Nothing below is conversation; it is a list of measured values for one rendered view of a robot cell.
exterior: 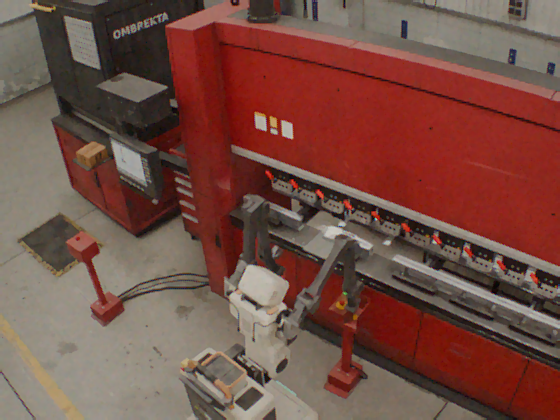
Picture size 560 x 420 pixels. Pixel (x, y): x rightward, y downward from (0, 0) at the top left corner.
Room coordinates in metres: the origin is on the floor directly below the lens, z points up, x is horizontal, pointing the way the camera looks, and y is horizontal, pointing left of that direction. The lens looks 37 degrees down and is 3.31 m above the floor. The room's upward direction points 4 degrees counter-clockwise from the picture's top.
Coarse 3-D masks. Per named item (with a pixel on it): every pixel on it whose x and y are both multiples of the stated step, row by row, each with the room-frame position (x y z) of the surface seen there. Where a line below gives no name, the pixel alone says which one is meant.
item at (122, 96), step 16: (112, 80) 3.36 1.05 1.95; (128, 80) 3.33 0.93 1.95; (144, 80) 3.30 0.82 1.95; (112, 96) 3.18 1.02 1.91; (128, 96) 3.07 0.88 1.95; (144, 96) 3.04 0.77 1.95; (160, 96) 3.09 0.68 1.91; (112, 112) 3.21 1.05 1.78; (128, 112) 3.06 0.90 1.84; (144, 112) 2.99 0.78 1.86; (160, 112) 3.08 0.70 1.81; (128, 128) 3.34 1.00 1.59; (144, 128) 2.98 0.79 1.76
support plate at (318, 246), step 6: (324, 228) 2.82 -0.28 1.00; (318, 234) 2.77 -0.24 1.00; (312, 240) 2.71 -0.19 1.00; (318, 240) 2.71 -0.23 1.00; (324, 240) 2.70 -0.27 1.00; (306, 246) 2.66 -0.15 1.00; (312, 246) 2.65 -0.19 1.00; (318, 246) 2.65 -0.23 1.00; (324, 246) 2.64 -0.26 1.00; (330, 246) 2.64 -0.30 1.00; (312, 252) 2.60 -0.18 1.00; (318, 252) 2.59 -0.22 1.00; (324, 252) 2.59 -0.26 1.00; (324, 258) 2.53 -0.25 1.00
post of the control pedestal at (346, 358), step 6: (348, 330) 2.28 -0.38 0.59; (348, 336) 2.28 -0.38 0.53; (348, 342) 2.28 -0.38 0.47; (342, 348) 2.30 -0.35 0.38; (348, 348) 2.28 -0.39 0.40; (342, 354) 2.30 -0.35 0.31; (348, 354) 2.28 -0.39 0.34; (342, 360) 2.30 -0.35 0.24; (348, 360) 2.28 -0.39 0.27; (342, 366) 2.30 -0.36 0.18; (348, 366) 2.28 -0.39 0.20
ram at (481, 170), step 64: (256, 64) 3.12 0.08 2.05; (320, 64) 2.85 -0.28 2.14; (256, 128) 3.15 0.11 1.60; (320, 128) 2.83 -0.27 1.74; (384, 128) 2.56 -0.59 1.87; (448, 128) 2.33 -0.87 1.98; (512, 128) 2.12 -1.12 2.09; (384, 192) 2.55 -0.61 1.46; (448, 192) 2.30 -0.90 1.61; (512, 192) 2.08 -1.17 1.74; (512, 256) 2.03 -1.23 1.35
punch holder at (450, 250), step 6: (444, 234) 2.29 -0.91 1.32; (450, 234) 2.27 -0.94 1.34; (444, 240) 2.29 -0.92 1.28; (450, 240) 2.26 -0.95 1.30; (456, 240) 2.24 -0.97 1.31; (462, 240) 2.22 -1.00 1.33; (438, 246) 2.30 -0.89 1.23; (450, 246) 2.26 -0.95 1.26; (456, 246) 2.24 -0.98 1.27; (462, 246) 2.24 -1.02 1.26; (438, 252) 2.30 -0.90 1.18; (444, 252) 2.28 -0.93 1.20; (450, 252) 2.26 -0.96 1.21; (456, 252) 2.23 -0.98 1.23; (462, 252) 2.28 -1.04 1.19; (456, 258) 2.22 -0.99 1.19
